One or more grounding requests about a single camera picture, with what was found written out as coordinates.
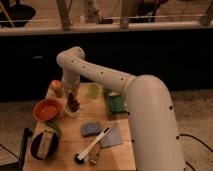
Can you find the dark purple grape bunch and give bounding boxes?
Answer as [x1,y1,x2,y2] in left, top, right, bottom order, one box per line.
[67,93,80,112]

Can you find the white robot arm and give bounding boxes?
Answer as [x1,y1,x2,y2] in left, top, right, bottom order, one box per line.
[56,46,186,171]

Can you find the white paper cup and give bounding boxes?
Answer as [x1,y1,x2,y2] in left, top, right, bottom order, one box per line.
[64,103,79,118]

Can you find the orange topped bottle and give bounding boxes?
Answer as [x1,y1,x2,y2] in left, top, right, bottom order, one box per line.
[50,80,63,98]

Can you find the orange bowl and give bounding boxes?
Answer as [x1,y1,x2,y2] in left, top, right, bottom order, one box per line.
[32,99,62,121]

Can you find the yellow item on board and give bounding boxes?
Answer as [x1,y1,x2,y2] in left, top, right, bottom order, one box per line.
[109,92,119,97]

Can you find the green pepper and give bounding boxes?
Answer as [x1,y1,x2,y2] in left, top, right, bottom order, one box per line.
[45,121,62,138]

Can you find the blue sponge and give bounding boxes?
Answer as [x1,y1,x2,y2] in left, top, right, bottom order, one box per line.
[81,122,102,137]

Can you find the green cutting board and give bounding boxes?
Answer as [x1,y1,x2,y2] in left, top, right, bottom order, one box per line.
[104,89,126,115]

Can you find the black bowl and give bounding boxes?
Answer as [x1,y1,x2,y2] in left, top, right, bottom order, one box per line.
[30,131,59,160]

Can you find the beige sandwich block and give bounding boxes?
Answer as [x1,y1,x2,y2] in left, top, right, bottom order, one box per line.
[37,130,54,159]

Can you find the black stand left of table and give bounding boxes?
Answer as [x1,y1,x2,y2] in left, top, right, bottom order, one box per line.
[17,128,32,171]

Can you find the grey blue cloth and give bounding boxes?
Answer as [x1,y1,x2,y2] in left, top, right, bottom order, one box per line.
[100,124,123,148]

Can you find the white black brush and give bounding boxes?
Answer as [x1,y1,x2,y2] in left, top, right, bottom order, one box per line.
[74,127,110,165]

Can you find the black cable on floor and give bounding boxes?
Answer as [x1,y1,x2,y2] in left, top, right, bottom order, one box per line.
[179,133,213,171]

